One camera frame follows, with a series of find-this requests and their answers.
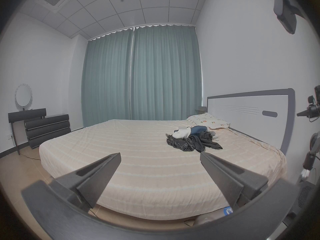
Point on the grey bedside table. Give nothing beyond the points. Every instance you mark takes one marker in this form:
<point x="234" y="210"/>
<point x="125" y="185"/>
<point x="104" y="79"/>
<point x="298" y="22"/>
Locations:
<point x="201" y="110"/>

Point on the pile of clothes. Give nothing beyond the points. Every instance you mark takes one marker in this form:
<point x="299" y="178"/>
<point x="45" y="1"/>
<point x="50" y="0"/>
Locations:
<point x="192" y="141"/>

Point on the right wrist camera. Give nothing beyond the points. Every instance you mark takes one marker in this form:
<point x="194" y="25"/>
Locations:
<point x="317" y="94"/>

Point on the bed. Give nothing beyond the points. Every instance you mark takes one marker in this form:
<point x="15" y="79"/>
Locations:
<point x="150" y="159"/>

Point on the blue-green curtain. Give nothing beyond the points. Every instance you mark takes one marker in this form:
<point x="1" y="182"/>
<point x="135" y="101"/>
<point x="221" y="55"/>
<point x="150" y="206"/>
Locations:
<point x="107" y="79"/>
<point x="165" y="74"/>

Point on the round white mirror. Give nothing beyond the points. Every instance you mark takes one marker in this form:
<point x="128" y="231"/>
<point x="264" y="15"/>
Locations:
<point x="23" y="95"/>

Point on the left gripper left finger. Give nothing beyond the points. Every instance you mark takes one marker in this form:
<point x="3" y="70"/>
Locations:
<point x="97" y="181"/>

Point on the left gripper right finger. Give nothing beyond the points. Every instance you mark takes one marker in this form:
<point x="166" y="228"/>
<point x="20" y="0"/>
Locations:
<point x="225" y="181"/>

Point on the black chest of drawers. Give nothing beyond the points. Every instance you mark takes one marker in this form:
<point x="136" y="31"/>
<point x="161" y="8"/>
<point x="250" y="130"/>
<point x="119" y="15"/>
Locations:
<point x="47" y="131"/>

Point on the black dressing table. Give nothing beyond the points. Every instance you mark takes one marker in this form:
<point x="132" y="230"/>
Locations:
<point x="25" y="115"/>

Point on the white printed pillow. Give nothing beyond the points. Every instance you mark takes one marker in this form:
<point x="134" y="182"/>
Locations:
<point x="210" y="121"/>

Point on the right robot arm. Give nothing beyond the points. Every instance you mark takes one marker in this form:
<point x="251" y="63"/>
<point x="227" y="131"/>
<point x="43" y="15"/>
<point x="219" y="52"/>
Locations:
<point x="308" y="160"/>

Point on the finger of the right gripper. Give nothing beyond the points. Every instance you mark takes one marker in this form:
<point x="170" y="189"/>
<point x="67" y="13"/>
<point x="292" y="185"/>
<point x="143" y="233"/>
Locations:
<point x="305" y="113"/>

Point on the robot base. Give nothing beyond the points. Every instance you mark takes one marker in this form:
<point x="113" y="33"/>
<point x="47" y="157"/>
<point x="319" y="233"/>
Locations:
<point x="210" y="220"/>

